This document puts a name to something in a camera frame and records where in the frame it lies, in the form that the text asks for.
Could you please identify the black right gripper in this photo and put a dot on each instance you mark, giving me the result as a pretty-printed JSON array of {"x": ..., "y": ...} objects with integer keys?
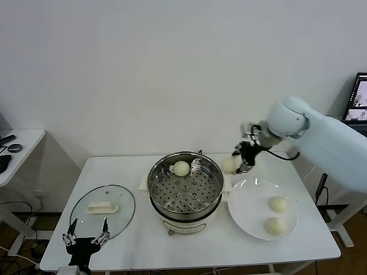
[{"x": 249, "y": 153}]

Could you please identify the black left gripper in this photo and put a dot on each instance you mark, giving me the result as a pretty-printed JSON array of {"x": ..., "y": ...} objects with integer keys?
[{"x": 81, "y": 247}]

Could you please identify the white steamed baozi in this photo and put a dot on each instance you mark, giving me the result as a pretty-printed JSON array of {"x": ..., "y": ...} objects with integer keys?
[
  {"x": 181, "y": 168},
  {"x": 228, "y": 166},
  {"x": 275, "y": 226},
  {"x": 278, "y": 204}
]

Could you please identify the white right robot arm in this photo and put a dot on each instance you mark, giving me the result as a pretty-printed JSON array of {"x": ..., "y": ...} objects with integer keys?
[{"x": 329, "y": 143}]

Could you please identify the stainless steel steamer basket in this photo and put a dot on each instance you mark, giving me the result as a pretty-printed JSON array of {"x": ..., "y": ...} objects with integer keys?
[{"x": 185, "y": 192}]

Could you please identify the white round plate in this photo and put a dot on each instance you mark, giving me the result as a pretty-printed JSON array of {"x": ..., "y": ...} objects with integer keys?
[{"x": 252, "y": 212}]

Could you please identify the cream electric cooking pot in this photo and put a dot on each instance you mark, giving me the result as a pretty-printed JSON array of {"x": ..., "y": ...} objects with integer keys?
[{"x": 186, "y": 224}]

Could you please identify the black computer mouse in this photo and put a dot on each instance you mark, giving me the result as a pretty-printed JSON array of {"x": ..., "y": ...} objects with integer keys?
[{"x": 4, "y": 163}]

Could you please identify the black round puck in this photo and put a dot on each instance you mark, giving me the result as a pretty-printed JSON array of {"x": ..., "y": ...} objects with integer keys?
[{"x": 15, "y": 148}]

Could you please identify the white desk with mouse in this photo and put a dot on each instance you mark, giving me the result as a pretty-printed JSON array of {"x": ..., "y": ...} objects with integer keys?
[{"x": 25, "y": 137}]

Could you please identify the white desk with laptop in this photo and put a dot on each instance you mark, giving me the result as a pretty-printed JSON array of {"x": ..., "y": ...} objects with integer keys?
[{"x": 341, "y": 223}]

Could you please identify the black remote stick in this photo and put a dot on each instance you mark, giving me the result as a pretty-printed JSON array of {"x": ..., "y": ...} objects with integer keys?
[{"x": 7, "y": 139}]

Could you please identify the dark open laptop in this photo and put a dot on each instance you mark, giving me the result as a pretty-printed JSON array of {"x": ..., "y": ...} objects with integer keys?
[{"x": 359, "y": 97}]

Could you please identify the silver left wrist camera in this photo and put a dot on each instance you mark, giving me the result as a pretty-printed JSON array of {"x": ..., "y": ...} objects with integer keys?
[{"x": 68, "y": 270}]

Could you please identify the white wall socket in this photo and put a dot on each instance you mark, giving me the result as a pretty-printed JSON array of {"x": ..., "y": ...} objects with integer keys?
[{"x": 40, "y": 195}]

